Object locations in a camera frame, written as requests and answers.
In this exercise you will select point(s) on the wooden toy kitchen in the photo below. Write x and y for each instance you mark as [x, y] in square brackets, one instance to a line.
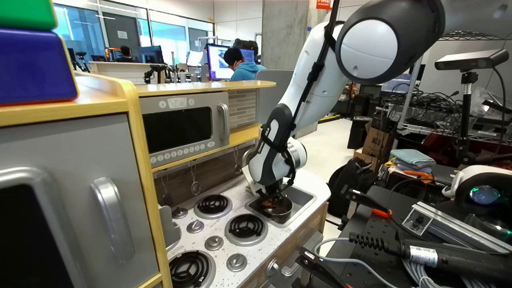
[68, 109]

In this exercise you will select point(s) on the silver toy microwave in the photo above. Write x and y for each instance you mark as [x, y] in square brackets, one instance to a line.
[180, 128]

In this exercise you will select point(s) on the dark haired background person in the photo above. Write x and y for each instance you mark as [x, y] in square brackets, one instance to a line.
[124, 53]

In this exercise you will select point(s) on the black toy stove burner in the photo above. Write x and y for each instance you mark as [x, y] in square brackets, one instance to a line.
[244, 228]
[212, 205]
[188, 269]

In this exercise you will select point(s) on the computer monitor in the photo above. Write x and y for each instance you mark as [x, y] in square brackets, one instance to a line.
[152, 55]
[216, 61]

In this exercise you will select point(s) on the brown cardboard box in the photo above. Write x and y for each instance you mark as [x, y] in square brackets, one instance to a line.
[377, 143]

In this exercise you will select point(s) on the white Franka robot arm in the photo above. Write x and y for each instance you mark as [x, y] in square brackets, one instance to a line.
[320, 80]

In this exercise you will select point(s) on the orange hanging sign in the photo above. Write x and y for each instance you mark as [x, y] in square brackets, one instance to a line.
[323, 4]

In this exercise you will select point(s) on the green and blue toy block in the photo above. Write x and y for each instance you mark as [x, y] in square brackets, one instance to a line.
[32, 66]

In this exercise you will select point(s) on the blue folded cloth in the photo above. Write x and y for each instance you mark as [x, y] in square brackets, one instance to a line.
[409, 159]

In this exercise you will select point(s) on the person in blue hoodie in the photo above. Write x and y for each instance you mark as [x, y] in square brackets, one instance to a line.
[248, 69]

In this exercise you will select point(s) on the white VR headset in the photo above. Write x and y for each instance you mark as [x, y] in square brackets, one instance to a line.
[468, 178]

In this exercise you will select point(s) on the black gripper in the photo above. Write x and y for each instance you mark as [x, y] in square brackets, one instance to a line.
[276, 188]

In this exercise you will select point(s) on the cluttered metal workbench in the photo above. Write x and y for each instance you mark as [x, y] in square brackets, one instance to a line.
[425, 112]

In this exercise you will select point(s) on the white background counter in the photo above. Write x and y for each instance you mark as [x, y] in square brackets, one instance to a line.
[121, 69]

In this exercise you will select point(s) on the silver metal pot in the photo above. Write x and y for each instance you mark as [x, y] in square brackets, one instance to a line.
[276, 215]

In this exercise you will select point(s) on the black camera stand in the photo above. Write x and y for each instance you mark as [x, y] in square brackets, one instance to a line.
[467, 106]

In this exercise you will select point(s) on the silver toy sink basin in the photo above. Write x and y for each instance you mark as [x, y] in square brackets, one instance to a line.
[302, 196]

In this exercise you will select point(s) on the silver stove knob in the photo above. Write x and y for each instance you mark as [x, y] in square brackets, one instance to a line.
[235, 261]
[214, 244]
[195, 226]
[179, 212]

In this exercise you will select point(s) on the black stereo camera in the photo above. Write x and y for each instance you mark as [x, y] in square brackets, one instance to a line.
[468, 60]

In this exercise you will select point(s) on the aluminium rail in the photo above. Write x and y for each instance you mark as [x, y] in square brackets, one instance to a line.
[464, 229]

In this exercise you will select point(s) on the black bag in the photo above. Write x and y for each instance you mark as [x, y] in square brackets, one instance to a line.
[345, 186]

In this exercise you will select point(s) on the silver toy wall phone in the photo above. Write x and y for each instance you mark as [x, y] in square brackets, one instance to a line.
[169, 226]

